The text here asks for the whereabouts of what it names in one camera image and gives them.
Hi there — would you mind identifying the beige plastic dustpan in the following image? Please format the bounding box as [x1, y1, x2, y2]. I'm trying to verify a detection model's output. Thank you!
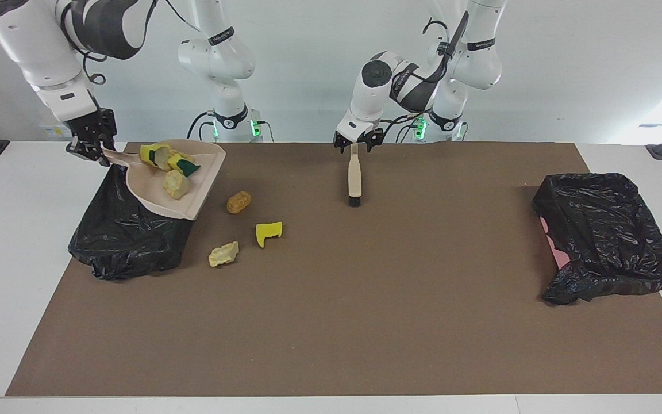
[101, 139, 227, 221]

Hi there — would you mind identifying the notched yellow sponge piece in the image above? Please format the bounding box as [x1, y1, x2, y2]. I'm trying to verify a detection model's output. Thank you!
[256, 221, 283, 248]

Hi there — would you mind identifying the brown cork lump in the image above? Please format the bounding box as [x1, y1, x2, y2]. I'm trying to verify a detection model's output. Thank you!
[226, 191, 252, 214]

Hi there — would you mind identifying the black trash bag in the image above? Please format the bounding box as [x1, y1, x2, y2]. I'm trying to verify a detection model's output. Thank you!
[532, 172, 662, 305]
[68, 164, 194, 281]

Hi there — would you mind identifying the pink plastic bin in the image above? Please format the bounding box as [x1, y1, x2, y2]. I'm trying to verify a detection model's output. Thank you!
[540, 217, 570, 270]

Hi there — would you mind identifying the white electrical box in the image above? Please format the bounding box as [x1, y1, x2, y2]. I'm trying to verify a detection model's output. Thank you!
[41, 120, 74, 139]

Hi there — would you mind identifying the brown table mat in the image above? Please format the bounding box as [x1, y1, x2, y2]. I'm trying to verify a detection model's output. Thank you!
[5, 142, 662, 397]

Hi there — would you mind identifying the black left base cable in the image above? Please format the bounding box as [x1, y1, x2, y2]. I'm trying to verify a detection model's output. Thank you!
[394, 118, 425, 143]

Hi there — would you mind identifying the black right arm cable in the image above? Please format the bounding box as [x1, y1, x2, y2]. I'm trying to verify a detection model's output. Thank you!
[58, 0, 194, 87]

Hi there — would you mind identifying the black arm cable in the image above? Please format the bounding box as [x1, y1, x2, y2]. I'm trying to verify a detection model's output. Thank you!
[380, 11, 472, 128]
[58, 0, 194, 87]

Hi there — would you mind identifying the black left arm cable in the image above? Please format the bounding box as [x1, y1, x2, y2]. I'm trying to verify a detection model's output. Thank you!
[380, 11, 472, 128]

